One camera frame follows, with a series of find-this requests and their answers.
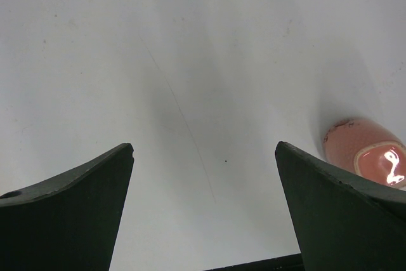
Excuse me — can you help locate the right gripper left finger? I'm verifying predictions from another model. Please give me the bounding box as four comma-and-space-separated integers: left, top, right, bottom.
1, 143, 134, 270

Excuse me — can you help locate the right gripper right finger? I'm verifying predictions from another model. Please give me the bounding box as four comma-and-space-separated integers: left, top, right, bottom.
275, 142, 405, 270

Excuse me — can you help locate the small salmon mug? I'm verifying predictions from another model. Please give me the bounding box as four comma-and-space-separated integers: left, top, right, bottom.
323, 118, 405, 189

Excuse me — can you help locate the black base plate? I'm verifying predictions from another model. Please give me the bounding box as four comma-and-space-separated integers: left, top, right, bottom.
209, 253, 305, 271

